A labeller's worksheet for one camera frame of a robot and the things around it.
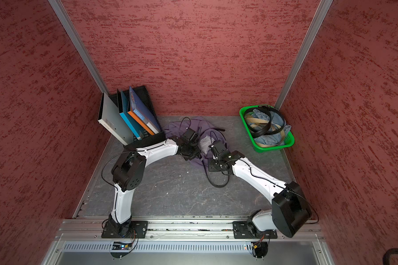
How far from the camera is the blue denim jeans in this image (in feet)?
3.23

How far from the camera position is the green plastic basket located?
3.21 feet

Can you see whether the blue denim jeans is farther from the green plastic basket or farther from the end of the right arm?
the end of the right arm
